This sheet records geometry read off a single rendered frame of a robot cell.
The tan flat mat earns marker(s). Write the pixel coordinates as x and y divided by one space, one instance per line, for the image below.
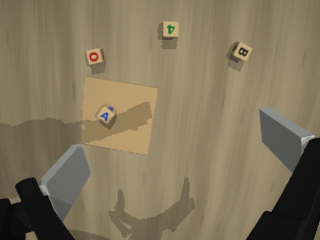
130 128

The beige letter block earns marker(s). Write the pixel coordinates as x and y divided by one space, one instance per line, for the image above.
107 113
170 29
241 51
95 56

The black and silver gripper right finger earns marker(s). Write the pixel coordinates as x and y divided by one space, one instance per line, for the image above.
296 215

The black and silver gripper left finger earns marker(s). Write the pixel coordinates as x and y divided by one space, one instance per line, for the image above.
61 186

